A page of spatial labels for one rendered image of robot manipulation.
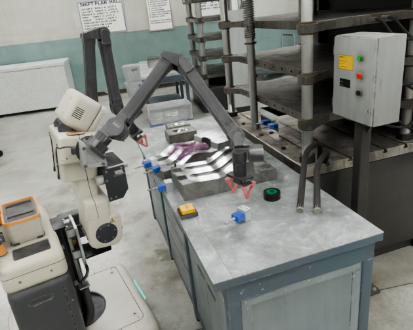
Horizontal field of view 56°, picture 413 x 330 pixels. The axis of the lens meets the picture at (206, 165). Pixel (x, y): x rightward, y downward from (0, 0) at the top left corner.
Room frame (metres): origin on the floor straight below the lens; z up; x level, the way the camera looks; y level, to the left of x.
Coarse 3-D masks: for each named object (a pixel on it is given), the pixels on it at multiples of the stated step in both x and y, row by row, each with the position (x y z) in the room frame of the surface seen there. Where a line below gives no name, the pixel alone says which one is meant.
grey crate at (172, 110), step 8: (152, 104) 5.53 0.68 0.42; (160, 104) 5.55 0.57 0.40; (168, 104) 5.58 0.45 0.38; (176, 104) 5.60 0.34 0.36; (184, 104) 5.63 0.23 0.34; (152, 112) 5.16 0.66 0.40; (160, 112) 5.18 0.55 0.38; (168, 112) 5.20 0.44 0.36; (176, 112) 5.23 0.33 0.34; (184, 112) 5.25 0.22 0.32; (152, 120) 5.15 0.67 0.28; (160, 120) 5.18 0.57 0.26; (168, 120) 5.20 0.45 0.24; (176, 120) 5.22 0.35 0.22
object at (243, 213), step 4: (240, 208) 1.45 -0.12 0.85; (244, 208) 1.44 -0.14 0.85; (248, 208) 1.44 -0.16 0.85; (236, 212) 1.44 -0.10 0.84; (240, 212) 1.44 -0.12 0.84; (244, 212) 1.42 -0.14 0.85; (248, 212) 1.43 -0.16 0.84; (232, 216) 1.43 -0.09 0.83; (236, 216) 1.41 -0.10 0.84; (240, 216) 1.41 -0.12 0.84; (244, 216) 1.42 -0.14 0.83; (248, 216) 1.43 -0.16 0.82; (228, 220) 1.40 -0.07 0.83; (232, 220) 1.40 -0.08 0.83; (236, 220) 1.41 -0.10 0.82; (240, 220) 1.41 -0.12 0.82; (244, 220) 1.43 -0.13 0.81; (248, 220) 1.43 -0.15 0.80; (224, 224) 1.38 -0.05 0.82
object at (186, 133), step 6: (186, 126) 2.70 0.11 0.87; (192, 126) 2.69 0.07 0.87; (168, 132) 2.60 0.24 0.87; (174, 132) 2.59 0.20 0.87; (180, 132) 2.57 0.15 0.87; (186, 132) 2.57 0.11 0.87; (192, 132) 2.58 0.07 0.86; (168, 138) 2.56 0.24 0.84; (174, 138) 2.54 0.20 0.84; (180, 138) 2.55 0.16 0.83; (186, 138) 2.57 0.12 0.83; (192, 138) 2.58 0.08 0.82
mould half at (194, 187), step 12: (216, 156) 1.95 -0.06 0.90; (228, 156) 1.88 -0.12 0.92; (204, 168) 1.86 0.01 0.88; (216, 168) 1.83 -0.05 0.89; (228, 168) 1.78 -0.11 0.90; (252, 168) 1.77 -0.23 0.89; (264, 168) 1.83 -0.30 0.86; (180, 180) 1.73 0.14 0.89; (192, 180) 1.71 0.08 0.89; (204, 180) 1.70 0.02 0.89; (216, 180) 1.72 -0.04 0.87; (252, 180) 1.77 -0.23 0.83; (264, 180) 1.79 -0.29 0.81; (180, 192) 1.74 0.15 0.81; (192, 192) 1.68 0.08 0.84; (204, 192) 1.70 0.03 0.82; (216, 192) 1.72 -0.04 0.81
